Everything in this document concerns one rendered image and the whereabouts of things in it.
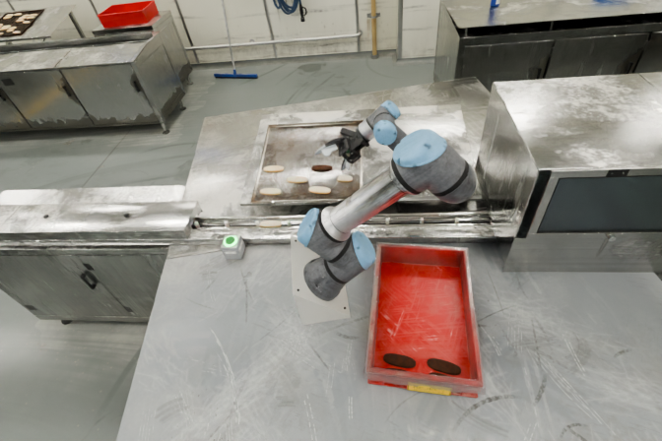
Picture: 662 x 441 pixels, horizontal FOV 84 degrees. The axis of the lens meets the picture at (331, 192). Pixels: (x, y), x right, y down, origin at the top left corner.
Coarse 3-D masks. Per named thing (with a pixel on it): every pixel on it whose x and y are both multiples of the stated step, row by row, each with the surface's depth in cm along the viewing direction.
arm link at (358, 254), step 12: (348, 240) 114; (360, 240) 116; (348, 252) 113; (360, 252) 113; (372, 252) 118; (336, 264) 115; (348, 264) 115; (360, 264) 114; (336, 276) 118; (348, 276) 118
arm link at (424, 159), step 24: (408, 144) 90; (432, 144) 85; (408, 168) 88; (432, 168) 86; (456, 168) 87; (360, 192) 101; (384, 192) 95; (408, 192) 92; (432, 192) 93; (312, 216) 110; (336, 216) 106; (360, 216) 102; (312, 240) 110; (336, 240) 108
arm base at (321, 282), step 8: (312, 264) 124; (320, 264) 122; (304, 272) 124; (312, 272) 122; (320, 272) 120; (328, 272) 119; (304, 280) 122; (312, 280) 121; (320, 280) 120; (328, 280) 119; (336, 280) 119; (312, 288) 121; (320, 288) 120; (328, 288) 120; (336, 288) 121; (320, 296) 121; (328, 296) 122; (336, 296) 125
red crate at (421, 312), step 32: (384, 288) 134; (416, 288) 133; (448, 288) 131; (384, 320) 125; (416, 320) 124; (448, 320) 123; (384, 352) 117; (416, 352) 116; (448, 352) 115; (384, 384) 110
